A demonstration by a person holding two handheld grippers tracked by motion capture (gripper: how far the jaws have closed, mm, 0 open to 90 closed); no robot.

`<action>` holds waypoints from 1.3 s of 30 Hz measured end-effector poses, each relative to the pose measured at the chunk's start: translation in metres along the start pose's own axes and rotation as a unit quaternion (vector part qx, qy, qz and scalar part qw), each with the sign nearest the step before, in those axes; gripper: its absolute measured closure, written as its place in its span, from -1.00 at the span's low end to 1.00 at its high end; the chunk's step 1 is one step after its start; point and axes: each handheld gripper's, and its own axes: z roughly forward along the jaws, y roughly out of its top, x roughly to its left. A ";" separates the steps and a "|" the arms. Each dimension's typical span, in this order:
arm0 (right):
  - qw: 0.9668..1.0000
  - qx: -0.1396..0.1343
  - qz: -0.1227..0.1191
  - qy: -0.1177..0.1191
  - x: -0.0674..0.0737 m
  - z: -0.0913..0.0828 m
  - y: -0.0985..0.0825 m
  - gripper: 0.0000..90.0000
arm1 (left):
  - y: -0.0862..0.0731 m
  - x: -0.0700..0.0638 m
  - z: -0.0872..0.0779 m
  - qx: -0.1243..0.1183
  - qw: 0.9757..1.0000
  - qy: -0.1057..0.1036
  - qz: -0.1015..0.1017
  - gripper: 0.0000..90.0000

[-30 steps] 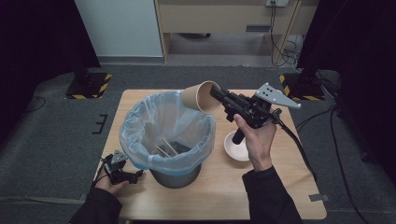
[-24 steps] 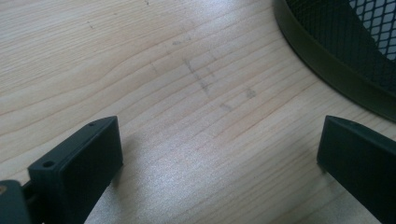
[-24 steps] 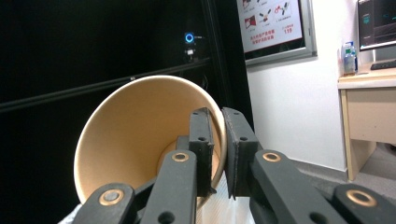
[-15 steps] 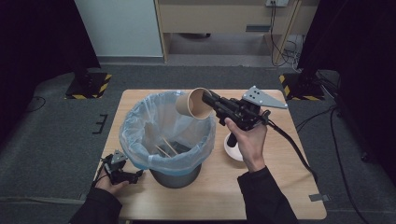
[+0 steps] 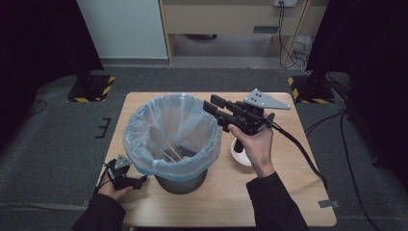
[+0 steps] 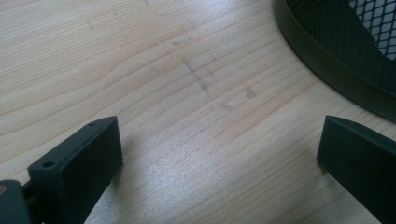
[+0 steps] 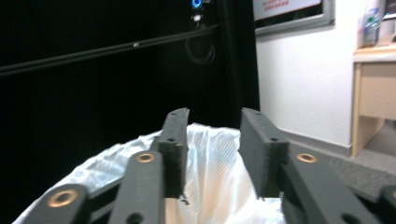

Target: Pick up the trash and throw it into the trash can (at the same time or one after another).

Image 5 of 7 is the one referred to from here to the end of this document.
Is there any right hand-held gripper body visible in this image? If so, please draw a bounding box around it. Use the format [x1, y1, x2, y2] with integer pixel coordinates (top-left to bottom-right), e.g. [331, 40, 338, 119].
[217, 89, 292, 154]

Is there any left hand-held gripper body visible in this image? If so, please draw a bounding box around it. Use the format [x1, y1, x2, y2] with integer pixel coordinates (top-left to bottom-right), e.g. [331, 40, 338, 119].
[105, 154, 142, 192]

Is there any grey metal trash bin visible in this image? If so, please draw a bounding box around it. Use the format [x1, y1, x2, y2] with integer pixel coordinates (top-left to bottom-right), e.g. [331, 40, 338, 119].
[153, 167, 209, 195]

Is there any clear blue plastic bin bag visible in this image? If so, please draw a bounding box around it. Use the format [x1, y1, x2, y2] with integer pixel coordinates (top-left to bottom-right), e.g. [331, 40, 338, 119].
[122, 92, 223, 183]

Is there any person's left hand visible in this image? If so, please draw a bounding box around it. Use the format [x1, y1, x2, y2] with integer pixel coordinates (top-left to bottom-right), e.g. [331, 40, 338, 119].
[96, 173, 134, 203]

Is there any person's right hand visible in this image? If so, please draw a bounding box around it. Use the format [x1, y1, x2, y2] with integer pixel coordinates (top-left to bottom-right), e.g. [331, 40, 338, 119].
[227, 123, 276, 179]

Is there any white disposable bowl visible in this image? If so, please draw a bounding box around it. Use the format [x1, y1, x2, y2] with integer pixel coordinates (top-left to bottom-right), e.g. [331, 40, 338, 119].
[229, 138, 254, 168]

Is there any grey tape piece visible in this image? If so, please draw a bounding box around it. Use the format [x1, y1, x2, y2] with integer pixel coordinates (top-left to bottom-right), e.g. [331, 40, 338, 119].
[318, 199, 342, 209]

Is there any white power strip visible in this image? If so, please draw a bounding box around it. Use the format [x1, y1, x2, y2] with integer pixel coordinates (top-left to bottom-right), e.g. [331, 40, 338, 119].
[272, 0, 299, 9]

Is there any dark curtain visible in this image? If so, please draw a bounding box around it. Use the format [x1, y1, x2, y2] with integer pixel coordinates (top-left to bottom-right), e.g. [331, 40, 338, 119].
[0, 0, 105, 152]
[306, 0, 408, 191]

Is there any thin black left gripper cable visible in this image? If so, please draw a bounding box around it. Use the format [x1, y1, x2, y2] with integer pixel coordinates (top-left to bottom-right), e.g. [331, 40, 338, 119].
[94, 164, 113, 194]

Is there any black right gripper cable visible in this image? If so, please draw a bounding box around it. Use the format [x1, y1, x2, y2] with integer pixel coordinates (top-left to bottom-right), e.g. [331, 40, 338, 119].
[271, 121, 329, 191]

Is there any black striped stand base plate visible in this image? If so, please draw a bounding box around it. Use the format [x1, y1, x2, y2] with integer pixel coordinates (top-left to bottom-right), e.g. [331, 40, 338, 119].
[65, 74, 116, 104]
[286, 74, 337, 105]

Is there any white cable bundle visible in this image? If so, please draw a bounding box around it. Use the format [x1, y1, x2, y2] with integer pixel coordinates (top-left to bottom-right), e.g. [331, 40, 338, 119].
[292, 36, 315, 74]

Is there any black power cable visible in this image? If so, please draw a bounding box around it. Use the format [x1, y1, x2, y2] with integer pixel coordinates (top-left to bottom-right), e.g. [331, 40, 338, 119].
[277, 2, 304, 69]

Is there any long black floor cable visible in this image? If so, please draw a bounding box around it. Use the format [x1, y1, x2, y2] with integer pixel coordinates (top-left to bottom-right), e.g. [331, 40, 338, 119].
[303, 108, 383, 231]

